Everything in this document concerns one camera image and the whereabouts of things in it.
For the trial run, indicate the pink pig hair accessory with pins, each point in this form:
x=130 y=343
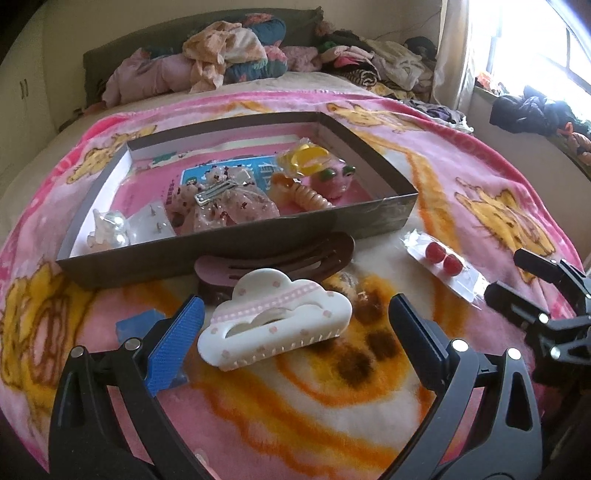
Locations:
x=334 y=182

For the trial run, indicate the blue printed card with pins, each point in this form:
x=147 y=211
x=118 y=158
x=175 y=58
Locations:
x=194 y=177

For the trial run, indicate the dark cardboard box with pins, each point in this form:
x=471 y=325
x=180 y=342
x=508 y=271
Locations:
x=184 y=258

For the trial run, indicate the pink printed blanket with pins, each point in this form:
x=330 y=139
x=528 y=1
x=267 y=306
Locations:
x=461 y=184

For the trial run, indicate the white cloud hair claw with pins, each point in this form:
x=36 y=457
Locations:
x=272 y=323

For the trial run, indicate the beige floral cloth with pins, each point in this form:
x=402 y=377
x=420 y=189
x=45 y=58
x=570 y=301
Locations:
x=217 y=50

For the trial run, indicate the red earrings packet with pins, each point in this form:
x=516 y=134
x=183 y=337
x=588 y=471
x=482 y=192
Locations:
x=436 y=253

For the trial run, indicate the pile of clothes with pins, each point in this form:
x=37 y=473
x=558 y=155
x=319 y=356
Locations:
x=388 y=60
x=111 y=55

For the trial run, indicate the window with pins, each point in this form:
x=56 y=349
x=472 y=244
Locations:
x=540 y=37

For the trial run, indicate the cream wardrobe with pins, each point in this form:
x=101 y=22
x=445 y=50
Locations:
x=27 y=83

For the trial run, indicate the pink pillow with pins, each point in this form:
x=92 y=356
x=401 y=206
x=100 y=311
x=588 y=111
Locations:
x=302 y=57

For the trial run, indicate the pink quilt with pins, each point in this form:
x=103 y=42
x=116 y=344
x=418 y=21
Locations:
x=147 y=76

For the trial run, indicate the yellow rings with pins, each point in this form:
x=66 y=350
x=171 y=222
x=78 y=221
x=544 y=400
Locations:
x=302 y=159

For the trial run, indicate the cream curtain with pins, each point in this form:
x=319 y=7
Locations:
x=455 y=50

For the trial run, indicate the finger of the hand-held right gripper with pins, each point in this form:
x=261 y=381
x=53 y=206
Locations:
x=540 y=262
x=512 y=300

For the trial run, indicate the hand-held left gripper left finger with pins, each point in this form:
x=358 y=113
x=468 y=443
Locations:
x=173 y=355

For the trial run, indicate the ear stud card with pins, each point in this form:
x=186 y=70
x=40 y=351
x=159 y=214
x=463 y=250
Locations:
x=150 y=221

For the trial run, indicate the lace bow hair clip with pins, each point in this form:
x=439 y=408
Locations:
x=249 y=207

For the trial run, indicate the pearl white hair accessory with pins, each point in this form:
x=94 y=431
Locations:
x=111 y=228

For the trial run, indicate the dark blue floral quilt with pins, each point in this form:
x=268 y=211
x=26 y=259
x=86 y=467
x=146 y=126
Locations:
x=263 y=69

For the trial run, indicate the orange cloth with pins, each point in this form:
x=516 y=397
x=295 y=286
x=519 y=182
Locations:
x=487 y=82

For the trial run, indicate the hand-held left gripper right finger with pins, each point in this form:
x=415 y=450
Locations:
x=415 y=350

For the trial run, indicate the dark jacket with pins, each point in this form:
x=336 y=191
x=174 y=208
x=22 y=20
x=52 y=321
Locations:
x=526 y=110

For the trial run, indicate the brown hair claw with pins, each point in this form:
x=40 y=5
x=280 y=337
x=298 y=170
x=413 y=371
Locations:
x=318 y=258

